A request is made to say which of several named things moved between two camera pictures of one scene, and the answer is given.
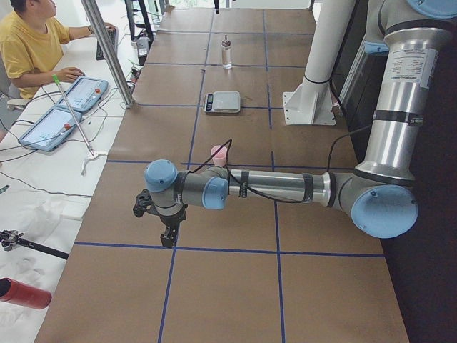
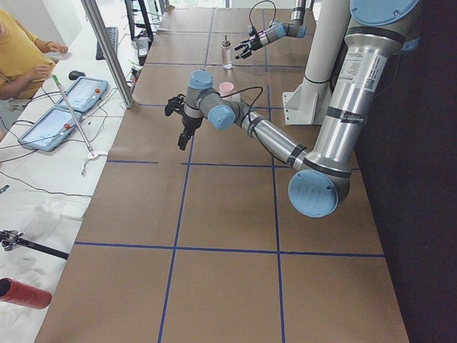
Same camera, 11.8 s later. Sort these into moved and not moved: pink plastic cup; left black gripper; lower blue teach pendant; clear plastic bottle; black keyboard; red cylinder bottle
Moved: pink plastic cup; left black gripper
Not moved: clear plastic bottle; black keyboard; red cylinder bottle; lower blue teach pendant
